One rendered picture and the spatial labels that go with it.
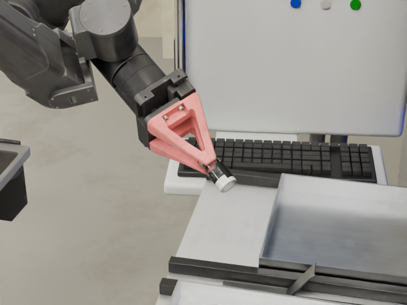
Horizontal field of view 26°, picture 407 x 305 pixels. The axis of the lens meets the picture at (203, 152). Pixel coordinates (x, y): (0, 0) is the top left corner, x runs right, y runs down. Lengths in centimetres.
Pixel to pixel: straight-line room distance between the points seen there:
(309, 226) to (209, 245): 18
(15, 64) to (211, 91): 97
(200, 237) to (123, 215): 165
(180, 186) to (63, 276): 116
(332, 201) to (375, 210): 8
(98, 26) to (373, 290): 63
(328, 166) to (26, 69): 93
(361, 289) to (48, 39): 63
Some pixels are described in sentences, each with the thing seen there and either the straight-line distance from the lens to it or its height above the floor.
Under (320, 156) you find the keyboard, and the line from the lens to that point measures 182.
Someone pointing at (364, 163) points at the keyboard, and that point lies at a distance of 181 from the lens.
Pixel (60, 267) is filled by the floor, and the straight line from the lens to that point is 290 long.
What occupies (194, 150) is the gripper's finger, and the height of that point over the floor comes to 126.
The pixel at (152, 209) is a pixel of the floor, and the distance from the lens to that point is 315.
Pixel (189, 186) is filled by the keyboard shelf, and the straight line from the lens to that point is 176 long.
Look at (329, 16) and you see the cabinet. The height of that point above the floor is 108.
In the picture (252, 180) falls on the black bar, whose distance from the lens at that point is 161.
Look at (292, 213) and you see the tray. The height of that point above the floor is 88.
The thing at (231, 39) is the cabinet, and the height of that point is 103.
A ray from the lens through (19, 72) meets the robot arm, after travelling 100.
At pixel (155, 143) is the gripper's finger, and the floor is 124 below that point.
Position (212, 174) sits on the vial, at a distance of 97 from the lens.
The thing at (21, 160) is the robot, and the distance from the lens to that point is 142.
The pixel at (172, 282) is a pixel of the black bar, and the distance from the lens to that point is 135.
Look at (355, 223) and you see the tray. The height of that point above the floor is 88.
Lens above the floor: 174
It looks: 30 degrees down
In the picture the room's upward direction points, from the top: straight up
